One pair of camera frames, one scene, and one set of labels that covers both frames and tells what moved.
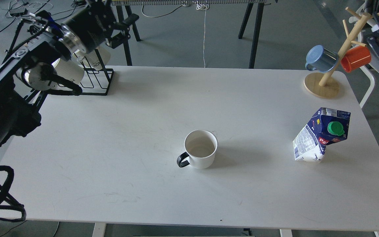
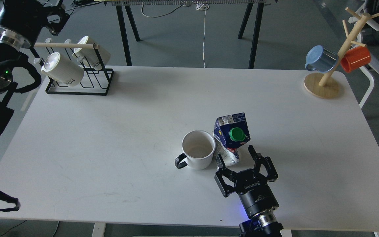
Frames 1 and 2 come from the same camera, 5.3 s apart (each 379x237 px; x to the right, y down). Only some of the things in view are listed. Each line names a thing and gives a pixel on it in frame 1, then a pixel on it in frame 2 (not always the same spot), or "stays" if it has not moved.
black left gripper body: [94, 23] -> [23, 21]
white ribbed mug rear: [91, 60] stays
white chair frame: [371, 78] stays
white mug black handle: [201, 145] stays
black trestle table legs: [122, 20] stays
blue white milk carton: [326, 126] -> [230, 132]
